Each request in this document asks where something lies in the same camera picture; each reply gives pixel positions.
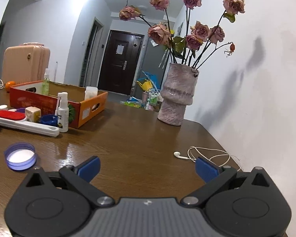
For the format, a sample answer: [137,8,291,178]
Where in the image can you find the beige cube block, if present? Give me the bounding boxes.
[25,106,41,122]

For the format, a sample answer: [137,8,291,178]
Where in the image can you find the orange fruit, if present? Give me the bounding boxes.
[5,81,16,93]

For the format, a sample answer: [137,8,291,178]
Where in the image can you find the small white spray bottle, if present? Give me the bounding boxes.
[55,92,69,133]

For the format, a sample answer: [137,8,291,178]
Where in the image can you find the dark blue lid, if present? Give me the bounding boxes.
[39,114,58,127]

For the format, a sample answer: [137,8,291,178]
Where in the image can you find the pink ribbed suitcase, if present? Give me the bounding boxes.
[1,42,51,84]

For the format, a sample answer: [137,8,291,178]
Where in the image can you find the white wired earphones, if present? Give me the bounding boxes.
[173,146,242,172]

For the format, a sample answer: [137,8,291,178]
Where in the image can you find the white red lint brush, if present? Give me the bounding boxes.
[0,110,60,137]

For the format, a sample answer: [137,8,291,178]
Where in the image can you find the red orange cardboard box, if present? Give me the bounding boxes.
[9,81,108,129]

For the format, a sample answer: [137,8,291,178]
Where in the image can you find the translucent plastic container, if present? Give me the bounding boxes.
[84,86,98,101]

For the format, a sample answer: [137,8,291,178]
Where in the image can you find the floor clutter of toys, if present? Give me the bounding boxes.
[120,71,163,112]

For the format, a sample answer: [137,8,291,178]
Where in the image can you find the white bottle cap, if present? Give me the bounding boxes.
[0,104,8,111]

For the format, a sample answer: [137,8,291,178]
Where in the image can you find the green liquid spray bottle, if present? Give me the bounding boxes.
[41,68,50,96]

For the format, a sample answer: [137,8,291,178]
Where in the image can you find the grey refrigerator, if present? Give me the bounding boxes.
[137,38,170,88]

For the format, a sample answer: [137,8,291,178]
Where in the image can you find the pink ceramic vase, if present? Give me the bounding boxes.
[158,63,199,126]

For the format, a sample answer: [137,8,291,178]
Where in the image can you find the purple plastic lid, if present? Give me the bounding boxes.
[16,108,25,113]

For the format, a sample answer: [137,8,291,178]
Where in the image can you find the dried pink roses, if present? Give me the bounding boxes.
[119,0,245,70]

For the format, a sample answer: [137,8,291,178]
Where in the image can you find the dark brown entrance door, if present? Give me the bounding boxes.
[98,30,144,95]

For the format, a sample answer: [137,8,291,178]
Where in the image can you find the blue translucent lid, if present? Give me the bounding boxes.
[4,142,37,171]

